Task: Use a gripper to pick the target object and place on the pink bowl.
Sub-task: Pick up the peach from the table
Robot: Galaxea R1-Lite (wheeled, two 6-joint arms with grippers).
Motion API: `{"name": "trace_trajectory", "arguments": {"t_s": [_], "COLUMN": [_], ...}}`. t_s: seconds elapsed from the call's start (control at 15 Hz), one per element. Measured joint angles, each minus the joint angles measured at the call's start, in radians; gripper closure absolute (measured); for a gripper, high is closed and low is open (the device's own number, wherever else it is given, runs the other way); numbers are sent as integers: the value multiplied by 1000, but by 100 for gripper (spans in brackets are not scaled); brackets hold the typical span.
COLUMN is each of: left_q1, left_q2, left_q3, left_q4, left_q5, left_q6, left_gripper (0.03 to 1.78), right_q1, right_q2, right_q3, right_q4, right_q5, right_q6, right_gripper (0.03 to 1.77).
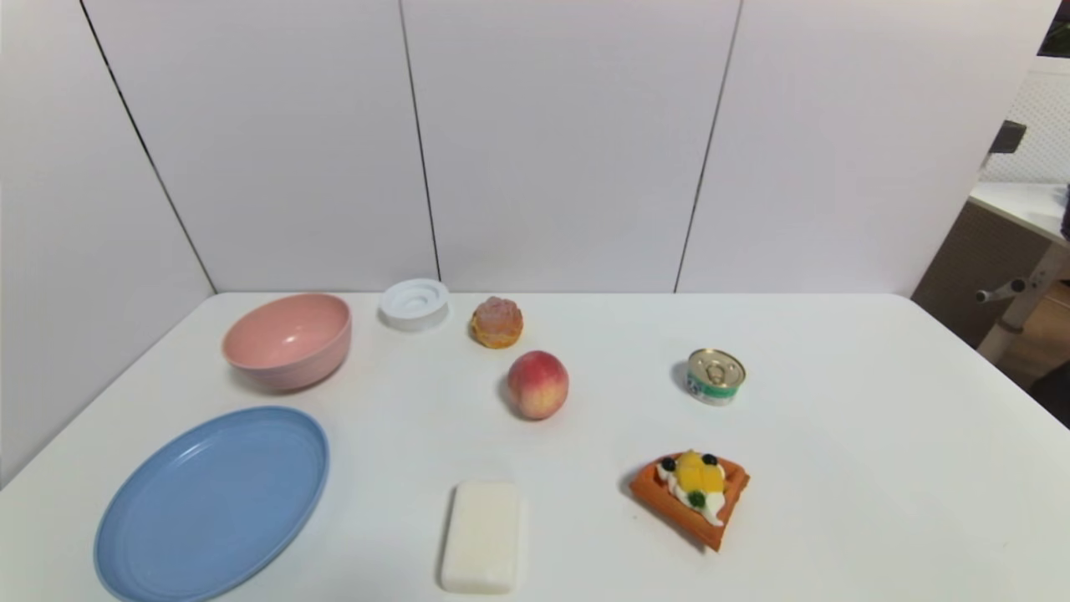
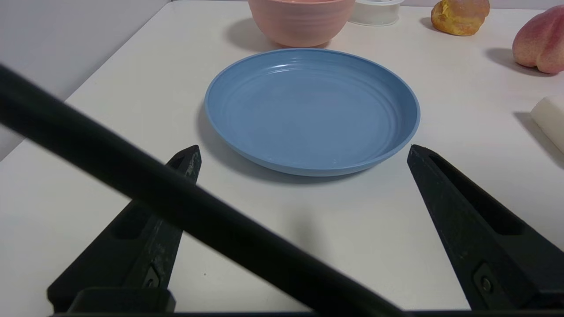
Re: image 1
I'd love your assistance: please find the peach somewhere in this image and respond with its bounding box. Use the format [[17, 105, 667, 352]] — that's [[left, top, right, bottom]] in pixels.
[[507, 350, 570, 421]]

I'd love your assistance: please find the pink bowl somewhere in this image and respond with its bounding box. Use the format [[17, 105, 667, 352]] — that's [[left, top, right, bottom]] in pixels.
[[222, 293, 353, 393]]

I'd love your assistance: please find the orange cream puff pastry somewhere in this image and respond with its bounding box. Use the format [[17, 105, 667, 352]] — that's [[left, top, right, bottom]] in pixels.
[[469, 296, 525, 349]]

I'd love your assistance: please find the white round plastic lid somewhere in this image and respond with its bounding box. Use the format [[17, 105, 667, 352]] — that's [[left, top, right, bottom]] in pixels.
[[379, 278, 451, 332]]

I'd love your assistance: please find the small tin can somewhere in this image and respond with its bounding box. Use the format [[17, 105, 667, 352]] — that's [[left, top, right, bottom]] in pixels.
[[685, 348, 747, 407]]

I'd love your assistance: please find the white soap bar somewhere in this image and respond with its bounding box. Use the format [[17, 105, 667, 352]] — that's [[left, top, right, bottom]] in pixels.
[[440, 480, 522, 595]]

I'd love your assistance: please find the waffle slice with fruit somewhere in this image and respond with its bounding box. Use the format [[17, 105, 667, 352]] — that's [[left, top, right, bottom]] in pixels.
[[629, 450, 751, 553]]

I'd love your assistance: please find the blue oval plate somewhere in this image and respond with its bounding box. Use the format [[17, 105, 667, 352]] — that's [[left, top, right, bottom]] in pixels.
[[94, 406, 330, 602]]

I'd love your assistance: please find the brown desk panel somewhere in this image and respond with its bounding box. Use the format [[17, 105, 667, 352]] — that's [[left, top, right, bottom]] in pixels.
[[911, 201, 1047, 349]]

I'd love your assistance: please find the white desk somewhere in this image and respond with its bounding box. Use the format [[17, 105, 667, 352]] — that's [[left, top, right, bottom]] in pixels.
[[968, 181, 1070, 365]]

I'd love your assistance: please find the black device on desk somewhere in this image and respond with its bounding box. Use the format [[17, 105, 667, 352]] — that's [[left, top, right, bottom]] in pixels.
[[988, 120, 1027, 156]]

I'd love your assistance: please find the desk crank handle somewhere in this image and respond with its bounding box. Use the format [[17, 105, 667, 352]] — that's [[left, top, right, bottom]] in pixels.
[[976, 278, 1027, 304]]

